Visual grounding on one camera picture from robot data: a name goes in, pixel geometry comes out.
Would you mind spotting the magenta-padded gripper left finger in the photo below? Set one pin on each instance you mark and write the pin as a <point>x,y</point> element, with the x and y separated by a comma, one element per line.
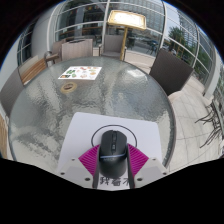
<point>89,160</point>

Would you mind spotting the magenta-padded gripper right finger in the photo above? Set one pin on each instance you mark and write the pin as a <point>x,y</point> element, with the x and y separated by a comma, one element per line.
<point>137,160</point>

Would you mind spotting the black computer mouse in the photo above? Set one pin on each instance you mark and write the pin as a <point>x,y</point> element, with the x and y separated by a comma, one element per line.
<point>113,153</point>

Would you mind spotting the white printed mouse pad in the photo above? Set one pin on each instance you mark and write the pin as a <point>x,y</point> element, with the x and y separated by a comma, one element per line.
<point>80,133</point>

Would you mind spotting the dark metal folding chair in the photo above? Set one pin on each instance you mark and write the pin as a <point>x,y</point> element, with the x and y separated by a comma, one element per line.
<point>213,123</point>

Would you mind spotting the colourful menu card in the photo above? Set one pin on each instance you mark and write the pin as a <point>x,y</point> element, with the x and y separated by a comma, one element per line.
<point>80,72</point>

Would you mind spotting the wooden slat bench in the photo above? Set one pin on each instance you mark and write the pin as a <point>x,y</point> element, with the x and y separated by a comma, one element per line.
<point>3,136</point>
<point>31,68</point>

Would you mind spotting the grey wicker chair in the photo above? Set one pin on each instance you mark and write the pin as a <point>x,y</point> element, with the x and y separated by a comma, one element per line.
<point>55,50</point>
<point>10,93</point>
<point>113,43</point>
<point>76,49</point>
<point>170,75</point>

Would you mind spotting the gold menu sign stand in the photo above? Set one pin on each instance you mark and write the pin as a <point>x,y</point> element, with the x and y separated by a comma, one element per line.
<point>126,20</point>

